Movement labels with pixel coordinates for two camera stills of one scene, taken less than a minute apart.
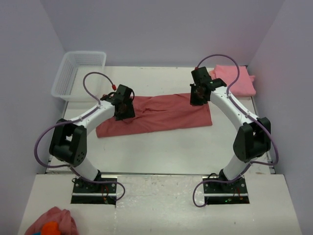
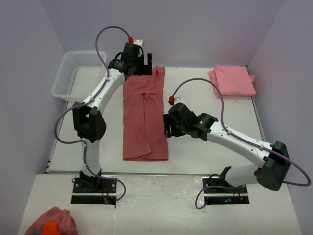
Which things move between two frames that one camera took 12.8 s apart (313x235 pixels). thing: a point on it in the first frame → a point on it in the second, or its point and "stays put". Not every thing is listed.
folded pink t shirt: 246,86 stays put
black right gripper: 198,99 → 168,125
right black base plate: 219,193 stays put
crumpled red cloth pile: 67,224 stays put
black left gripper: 125,113 → 145,69
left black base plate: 84,192 stays put
